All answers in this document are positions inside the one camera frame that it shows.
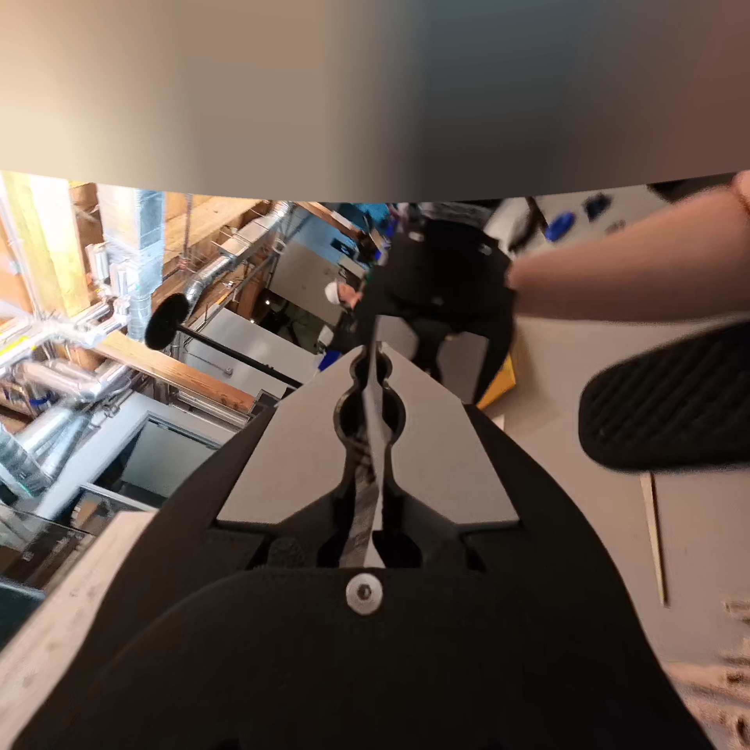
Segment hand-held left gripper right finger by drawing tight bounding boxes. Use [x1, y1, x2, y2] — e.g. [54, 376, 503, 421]
[375, 345, 521, 530]

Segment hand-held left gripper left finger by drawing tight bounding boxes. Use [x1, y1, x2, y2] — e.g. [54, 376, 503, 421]
[215, 346, 367, 527]

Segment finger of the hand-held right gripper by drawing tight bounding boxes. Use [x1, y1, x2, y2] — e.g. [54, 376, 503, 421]
[374, 315, 420, 367]
[438, 337, 490, 405]

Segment person's right forearm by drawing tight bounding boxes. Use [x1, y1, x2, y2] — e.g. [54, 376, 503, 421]
[507, 173, 750, 323]

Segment laser-cut wooden parts sheet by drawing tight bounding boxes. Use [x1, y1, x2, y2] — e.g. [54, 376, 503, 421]
[668, 598, 750, 750]

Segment yellow plastic bin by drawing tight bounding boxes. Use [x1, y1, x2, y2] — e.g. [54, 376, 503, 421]
[477, 352, 516, 410]

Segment wooden ceiling beam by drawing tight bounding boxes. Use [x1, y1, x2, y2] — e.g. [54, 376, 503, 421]
[94, 340, 255, 414]

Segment black textured wrist pad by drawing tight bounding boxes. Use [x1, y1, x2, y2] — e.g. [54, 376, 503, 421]
[578, 319, 750, 472]

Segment thin wooden stick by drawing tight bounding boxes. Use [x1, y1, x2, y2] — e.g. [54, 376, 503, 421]
[640, 471, 669, 607]

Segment silver insulated pipes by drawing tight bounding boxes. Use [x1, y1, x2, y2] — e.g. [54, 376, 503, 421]
[0, 258, 130, 493]

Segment printed instruction sheet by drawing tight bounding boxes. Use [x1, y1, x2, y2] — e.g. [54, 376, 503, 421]
[0, 510, 159, 692]

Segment silver spiral air duct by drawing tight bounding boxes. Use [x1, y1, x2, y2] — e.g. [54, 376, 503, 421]
[184, 201, 294, 305]

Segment large rectangular silver duct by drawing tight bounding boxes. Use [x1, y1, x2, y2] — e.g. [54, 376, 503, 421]
[96, 187, 165, 343]

